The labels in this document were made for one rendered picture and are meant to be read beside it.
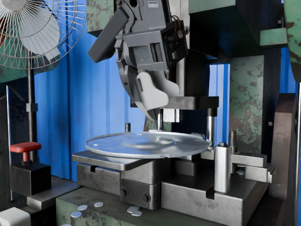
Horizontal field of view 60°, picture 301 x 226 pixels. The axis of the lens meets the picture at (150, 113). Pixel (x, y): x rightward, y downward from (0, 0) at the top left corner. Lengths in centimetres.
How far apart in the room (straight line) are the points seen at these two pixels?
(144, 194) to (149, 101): 24
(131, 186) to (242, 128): 39
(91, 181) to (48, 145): 232
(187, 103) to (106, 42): 27
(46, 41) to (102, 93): 114
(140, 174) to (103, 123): 183
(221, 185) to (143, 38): 32
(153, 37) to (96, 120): 216
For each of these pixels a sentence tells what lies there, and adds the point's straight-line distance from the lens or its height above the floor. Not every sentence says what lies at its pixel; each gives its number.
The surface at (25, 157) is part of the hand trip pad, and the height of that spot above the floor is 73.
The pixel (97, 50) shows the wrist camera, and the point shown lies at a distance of 44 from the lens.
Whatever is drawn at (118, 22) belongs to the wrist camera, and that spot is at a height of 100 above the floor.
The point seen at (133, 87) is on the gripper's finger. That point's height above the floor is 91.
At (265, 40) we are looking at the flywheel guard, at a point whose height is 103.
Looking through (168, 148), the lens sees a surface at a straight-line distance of 56.
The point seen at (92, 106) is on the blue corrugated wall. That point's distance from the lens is 250.
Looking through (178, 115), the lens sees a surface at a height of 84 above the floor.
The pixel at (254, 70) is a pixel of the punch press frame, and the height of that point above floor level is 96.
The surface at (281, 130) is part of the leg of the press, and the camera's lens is 89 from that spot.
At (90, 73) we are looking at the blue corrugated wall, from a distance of 250.
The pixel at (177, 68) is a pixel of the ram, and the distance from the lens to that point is 62.
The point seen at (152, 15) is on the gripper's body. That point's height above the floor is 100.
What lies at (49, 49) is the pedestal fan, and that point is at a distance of 133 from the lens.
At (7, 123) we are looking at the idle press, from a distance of 208.
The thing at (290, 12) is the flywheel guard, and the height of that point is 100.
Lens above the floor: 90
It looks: 4 degrees down
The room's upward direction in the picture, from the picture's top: straight up
